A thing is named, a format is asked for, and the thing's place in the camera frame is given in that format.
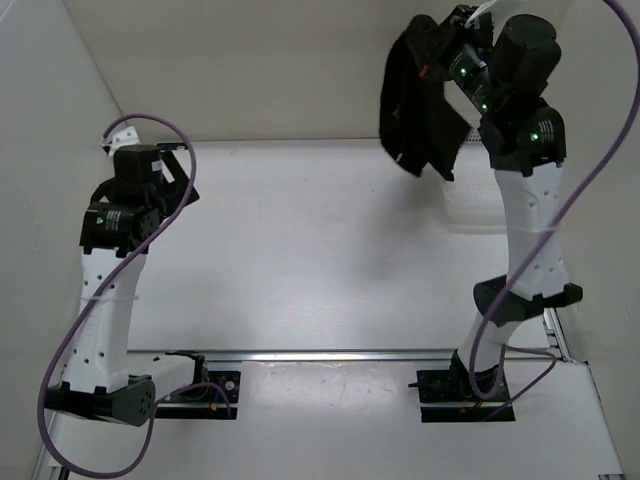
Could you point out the white perforated plastic basket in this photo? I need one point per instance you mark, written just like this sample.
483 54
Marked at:
473 202

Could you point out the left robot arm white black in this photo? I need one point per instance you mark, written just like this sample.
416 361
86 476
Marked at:
147 188

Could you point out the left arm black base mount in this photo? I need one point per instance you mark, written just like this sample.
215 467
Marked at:
185 388

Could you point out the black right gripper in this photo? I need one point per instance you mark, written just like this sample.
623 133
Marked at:
451 32

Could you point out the aluminium front rail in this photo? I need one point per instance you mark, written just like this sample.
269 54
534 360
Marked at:
307 355

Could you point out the aluminium rail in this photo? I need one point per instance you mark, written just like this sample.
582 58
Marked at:
555 335
307 355

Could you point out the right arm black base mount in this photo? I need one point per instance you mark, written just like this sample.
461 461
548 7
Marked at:
446 397

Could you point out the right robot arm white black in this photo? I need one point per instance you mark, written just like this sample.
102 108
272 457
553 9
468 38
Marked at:
504 77

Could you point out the black shorts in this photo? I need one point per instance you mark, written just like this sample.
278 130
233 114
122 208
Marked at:
417 125

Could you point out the aluminium right side rail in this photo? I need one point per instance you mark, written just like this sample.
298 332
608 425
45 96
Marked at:
555 335

